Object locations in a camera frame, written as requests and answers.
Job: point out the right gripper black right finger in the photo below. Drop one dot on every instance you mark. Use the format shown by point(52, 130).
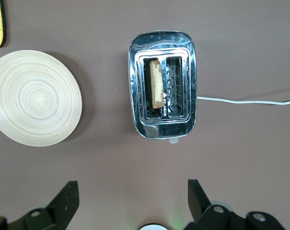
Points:
point(207, 218)

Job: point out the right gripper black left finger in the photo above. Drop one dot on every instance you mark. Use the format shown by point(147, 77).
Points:
point(58, 210)

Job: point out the round wooden plate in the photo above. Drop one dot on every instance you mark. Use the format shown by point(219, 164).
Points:
point(37, 98)

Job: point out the brown bread slice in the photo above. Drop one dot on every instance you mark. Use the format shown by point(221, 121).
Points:
point(156, 83)

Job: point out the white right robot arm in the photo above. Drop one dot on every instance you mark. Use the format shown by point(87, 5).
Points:
point(153, 227)

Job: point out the chrome and cream toaster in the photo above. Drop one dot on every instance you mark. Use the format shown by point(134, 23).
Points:
point(159, 43)

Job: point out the brown table cover mat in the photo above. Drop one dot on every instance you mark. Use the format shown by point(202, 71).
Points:
point(231, 155)

